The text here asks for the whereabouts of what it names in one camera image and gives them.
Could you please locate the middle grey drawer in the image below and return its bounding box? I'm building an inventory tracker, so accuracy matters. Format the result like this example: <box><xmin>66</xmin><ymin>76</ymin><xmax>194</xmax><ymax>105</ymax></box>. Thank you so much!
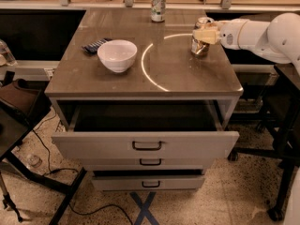
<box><xmin>80</xmin><ymin>158</ymin><xmax>214</xmax><ymax>171</ymax></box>

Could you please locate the brown bag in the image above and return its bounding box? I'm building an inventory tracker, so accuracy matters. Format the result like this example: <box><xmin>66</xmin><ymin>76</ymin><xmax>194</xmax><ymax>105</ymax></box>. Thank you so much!
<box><xmin>0</xmin><ymin>79</ymin><xmax>51</xmax><ymax>126</ymax></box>

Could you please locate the bottom grey drawer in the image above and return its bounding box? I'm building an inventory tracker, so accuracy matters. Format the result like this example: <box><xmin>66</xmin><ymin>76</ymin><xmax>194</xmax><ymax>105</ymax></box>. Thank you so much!
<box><xmin>92</xmin><ymin>175</ymin><xmax>204</xmax><ymax>191</ymax></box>

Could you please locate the blue tape cross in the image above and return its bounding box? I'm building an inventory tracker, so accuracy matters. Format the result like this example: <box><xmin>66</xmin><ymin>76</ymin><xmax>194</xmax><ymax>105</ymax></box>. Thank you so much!
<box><xmin>130</xmin><ymin>192</ymin><xmax>159</xmax><ymax>225</ymax></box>

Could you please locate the crushed orange soda can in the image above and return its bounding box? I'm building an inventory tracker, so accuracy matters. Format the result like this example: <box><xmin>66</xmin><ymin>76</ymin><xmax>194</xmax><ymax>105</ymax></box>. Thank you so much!
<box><xmin>191</xmin><ymin>17</ymin><xmax>214</xmax><ymax>57</ymax></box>

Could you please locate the black side table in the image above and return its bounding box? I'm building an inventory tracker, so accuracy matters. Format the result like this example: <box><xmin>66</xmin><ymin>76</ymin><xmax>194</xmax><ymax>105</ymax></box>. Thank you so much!
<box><xmin>0</xmin><ymin>108</ymin><xmax>88</xmax><ymax>225</ymax></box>

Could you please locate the white ceramic bowl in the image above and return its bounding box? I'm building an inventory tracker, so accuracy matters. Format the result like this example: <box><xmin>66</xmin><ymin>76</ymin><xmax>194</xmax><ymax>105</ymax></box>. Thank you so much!
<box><xmin>97</xmin><ymin>39</ymin><xmax>138</xmax><ymax>73</ymax></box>

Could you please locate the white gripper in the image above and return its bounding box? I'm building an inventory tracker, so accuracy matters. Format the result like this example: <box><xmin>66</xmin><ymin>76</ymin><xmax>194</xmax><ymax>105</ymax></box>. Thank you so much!
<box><xmin>193</xmin><ymin>19</ymin><xmax>248</xmax><ymax>50</ymax></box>

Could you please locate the blue striped chip bag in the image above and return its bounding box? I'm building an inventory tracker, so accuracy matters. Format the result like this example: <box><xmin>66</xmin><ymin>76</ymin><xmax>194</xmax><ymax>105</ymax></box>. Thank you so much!
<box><xmin>82</xmin><ymin>37</ymin><xmax>111</xmax><ymax>54</ymax></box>

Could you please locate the open top drawer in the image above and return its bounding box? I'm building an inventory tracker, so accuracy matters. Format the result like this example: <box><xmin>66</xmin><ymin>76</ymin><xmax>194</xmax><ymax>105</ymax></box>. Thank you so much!
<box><xmin>52</xmin><ymin>103</ymin><xmax>239</xmax><ymax>159</ymax></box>

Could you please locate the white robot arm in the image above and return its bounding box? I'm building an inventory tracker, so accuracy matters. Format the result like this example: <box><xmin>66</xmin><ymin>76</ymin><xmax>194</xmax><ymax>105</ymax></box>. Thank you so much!
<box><xmin>191</xmin><ymin>13</ymin><xmax>300</xmax><ymax>221</ymax></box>

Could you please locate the grey drawer cabinet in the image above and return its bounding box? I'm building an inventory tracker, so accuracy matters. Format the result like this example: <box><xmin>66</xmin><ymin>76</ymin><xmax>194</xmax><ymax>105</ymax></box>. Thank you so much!
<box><xmin>46</xmin><ymin>8</ymin><xmax>243</xmax><ymax>177</ymax></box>

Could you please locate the green white soda can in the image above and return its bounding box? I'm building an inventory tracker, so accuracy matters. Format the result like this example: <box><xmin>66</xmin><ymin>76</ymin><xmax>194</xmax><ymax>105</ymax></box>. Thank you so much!
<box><xmin>151</xmin><ymin>0</ymin><xmax>166</xmax><ymax>23</ymax></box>

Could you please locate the grey drawer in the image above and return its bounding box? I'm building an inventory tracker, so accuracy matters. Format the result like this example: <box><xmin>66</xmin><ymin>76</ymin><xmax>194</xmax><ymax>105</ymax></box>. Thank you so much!
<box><xmin>80</xmin><ymin>158</ymin><xmax>214</xmax><ymax>171</ymax></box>
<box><xmin>92</xmin><ymin>175</ymin><xmax>204</xmax><ymax>191</ymax></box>

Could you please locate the black floor cable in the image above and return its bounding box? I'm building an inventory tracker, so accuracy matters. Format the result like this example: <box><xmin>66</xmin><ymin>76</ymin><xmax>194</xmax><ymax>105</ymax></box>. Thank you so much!
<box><xmin>31</xmin><ymin>110</ymin><xmax>135</xmax><ymax>225</ymax></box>

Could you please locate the clear plastic bottle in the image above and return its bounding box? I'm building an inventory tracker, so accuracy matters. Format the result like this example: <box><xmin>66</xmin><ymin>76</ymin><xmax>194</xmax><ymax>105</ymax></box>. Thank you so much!
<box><xmin>0</xmin><ymin>39</ymin><xmax>17</xmax><ymax>66</ymax></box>

